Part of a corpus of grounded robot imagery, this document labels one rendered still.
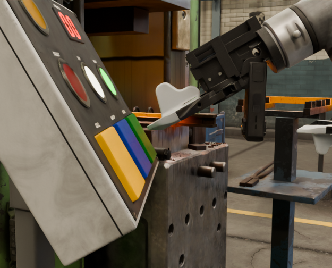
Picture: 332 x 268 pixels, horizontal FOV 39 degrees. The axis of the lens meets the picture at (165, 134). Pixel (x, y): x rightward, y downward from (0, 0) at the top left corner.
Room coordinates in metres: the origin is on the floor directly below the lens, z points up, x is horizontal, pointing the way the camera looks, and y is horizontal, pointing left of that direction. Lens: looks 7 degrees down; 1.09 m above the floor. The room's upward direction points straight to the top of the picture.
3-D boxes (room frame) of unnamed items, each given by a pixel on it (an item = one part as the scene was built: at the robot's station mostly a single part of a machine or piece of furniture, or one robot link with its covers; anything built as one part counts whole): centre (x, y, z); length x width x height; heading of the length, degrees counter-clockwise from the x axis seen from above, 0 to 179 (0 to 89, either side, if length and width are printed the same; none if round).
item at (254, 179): (1.69, -0.38, 0.77); 0.60 x 0.04 x 0.01; 154
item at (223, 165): (1.18, -0.14, 0.87); 0.04 x 0.03 x 0.03; 62
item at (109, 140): (0.48, 0.05, 1.01); 0.07 x 0.05 x 0.07; 177
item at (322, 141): (0.93, -0.31, 0.98); 0.09 x 0.03 x 0.06; 98
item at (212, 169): (1.12, -0.10, 0.87); 0.04 x 0.03 x 0.03; 62
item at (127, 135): (0.58, 0.05, 1.01); 0.07 x 0.05 x 0.07; 177
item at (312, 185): (1.53, -0.40, 0.75); 0.40 x 0.30 x 0.02; 148
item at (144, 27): (1.26, 0.20, 1.24); 0.30 x 0.07 x 0.06; 62
